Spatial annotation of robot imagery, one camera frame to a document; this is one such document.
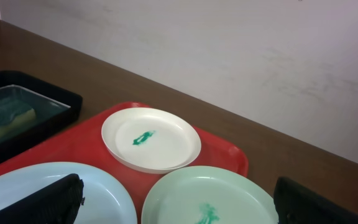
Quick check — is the light blue plate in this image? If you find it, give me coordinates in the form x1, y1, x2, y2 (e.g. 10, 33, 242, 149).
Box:
0, 162, 137, 224

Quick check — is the black water tray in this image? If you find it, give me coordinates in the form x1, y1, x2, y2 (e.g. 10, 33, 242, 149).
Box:
0, 70, 83, 164

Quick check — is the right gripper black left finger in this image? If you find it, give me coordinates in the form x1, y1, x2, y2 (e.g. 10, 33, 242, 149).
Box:
0, 174, 85, 224

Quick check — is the green yellow sponge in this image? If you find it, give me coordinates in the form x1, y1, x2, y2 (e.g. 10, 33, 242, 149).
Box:
0, 98, 37, 139

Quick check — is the white plate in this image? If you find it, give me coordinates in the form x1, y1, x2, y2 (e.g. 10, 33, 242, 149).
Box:
101, 107, 201, 174

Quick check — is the light green plate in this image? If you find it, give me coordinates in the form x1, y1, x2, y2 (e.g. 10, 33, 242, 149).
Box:
140, 166, 279, 224

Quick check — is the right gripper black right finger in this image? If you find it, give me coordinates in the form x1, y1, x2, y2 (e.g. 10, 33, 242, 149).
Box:
273, 177, 358, 224

